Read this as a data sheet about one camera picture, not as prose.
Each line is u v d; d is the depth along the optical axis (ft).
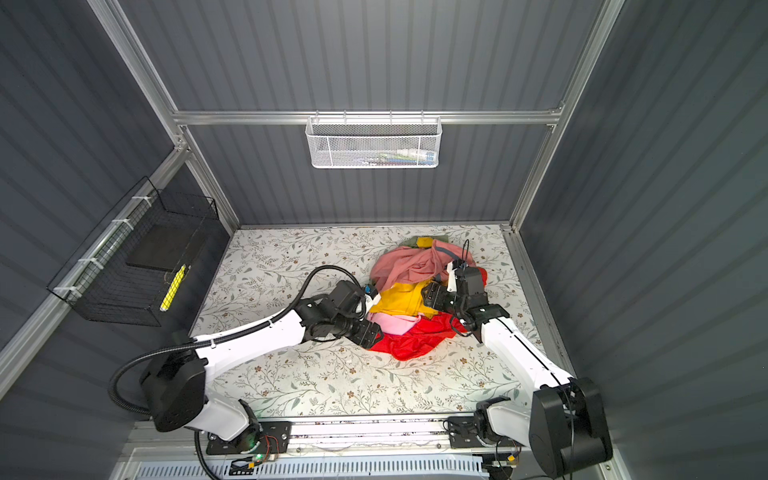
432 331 2.83
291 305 1.93
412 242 3.57
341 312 2.11
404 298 2.84
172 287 2.28
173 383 1.39
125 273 2.32
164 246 2.57
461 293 2.24
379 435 2.48
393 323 2.84
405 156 3.01
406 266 2.86
